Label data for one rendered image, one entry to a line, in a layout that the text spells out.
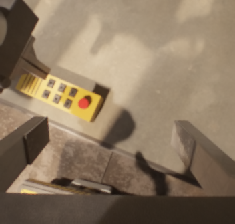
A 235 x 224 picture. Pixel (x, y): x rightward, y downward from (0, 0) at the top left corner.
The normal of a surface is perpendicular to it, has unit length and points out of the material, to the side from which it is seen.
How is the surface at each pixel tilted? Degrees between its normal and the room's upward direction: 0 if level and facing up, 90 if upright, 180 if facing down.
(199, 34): 0
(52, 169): 0
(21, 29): 90
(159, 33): 0
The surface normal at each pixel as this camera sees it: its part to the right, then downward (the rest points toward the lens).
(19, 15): 0.91, 0.39
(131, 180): -0.09, -0.14
